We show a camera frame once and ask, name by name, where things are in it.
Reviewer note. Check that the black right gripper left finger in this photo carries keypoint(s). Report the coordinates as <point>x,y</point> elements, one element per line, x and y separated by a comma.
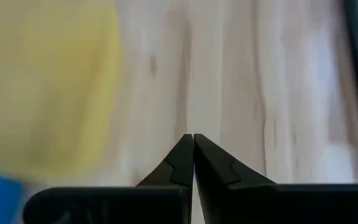
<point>176,168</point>

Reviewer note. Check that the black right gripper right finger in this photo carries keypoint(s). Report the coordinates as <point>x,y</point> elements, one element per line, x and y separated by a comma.
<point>216,168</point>

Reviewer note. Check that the translucent yellow plastic bin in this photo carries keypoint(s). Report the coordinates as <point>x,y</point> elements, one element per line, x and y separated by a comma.
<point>42,93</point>

